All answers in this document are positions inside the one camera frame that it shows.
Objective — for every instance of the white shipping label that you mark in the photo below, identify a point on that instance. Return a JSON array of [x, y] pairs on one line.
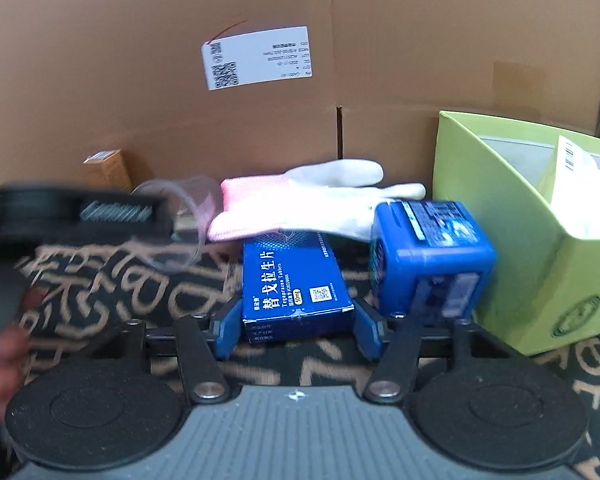
[[257, 57]]

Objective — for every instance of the person's left hand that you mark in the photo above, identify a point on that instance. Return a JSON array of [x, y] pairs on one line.
[[5, 355]]

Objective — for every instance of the white glove with pink cuff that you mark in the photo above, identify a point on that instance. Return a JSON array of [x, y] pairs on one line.
[[300, 195]]

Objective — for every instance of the light green paper box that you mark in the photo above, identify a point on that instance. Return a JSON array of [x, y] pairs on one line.
[[520, 260]]

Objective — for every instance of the blue medicine box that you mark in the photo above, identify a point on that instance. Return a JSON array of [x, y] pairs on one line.
[[295, 285]]

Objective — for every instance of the small brown carton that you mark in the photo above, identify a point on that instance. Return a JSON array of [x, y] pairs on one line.
[[110, 172]]

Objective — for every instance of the blue plastic container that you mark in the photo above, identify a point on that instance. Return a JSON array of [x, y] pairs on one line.
[[430, 260]]

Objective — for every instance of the large cardboard box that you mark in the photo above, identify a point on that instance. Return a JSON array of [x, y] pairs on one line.
[[180, 110]]

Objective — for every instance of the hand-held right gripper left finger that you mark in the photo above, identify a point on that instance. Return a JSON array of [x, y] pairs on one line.
[[227, 330]]

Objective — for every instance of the clear plastic cup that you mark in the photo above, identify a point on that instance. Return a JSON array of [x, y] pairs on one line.
[[185, 230]]

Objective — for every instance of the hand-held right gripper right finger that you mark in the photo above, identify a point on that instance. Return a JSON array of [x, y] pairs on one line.
[[367, 332]]

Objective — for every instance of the white plastic packet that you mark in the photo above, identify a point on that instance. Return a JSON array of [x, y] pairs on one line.
[[577, 195]]

